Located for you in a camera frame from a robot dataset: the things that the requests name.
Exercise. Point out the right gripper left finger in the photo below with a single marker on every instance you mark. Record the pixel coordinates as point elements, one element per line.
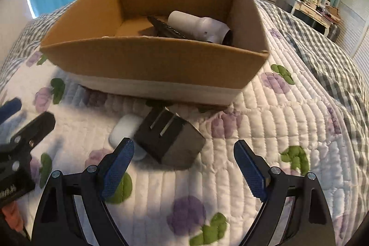
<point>57,221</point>

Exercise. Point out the white hair dryer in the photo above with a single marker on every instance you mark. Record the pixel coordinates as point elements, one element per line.
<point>201,29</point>

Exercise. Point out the black remote control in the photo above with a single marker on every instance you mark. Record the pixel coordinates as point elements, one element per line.
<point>163,29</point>

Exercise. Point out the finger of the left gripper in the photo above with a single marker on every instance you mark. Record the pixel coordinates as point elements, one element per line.
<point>9,109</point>
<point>34,132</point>

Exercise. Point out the brown cardboard box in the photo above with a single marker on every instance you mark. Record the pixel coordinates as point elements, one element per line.
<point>192,51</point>

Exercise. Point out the white earbuds case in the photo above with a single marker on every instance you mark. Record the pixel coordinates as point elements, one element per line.
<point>126,128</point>

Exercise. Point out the white vanity table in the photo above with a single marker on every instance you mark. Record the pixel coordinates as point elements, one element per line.
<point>301,8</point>

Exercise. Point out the white wardrobe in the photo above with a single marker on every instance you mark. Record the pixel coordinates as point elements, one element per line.
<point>353,38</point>

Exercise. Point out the black power adapter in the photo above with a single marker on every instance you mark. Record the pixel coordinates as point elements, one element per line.
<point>169,139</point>

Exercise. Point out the floral quilted bedspread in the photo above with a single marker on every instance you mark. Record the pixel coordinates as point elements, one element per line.
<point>284,114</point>

